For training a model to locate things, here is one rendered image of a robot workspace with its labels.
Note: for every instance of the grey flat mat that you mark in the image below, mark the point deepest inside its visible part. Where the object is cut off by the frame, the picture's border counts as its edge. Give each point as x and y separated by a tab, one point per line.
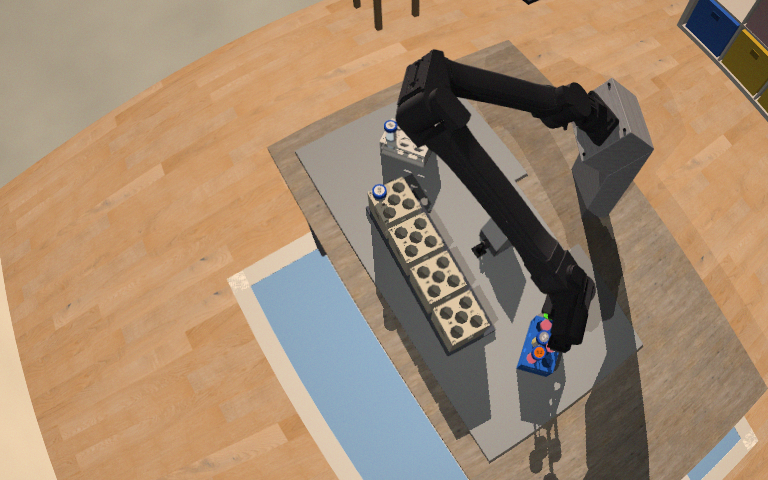
499	404

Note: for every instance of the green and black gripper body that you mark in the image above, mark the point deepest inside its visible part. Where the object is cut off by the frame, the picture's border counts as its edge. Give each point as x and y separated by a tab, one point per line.
548	305

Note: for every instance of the blue tube rack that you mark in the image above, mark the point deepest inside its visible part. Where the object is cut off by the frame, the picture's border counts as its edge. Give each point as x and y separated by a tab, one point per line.
537	367

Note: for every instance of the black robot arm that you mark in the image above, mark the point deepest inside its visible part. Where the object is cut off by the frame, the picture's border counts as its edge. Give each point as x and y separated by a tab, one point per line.
454	143

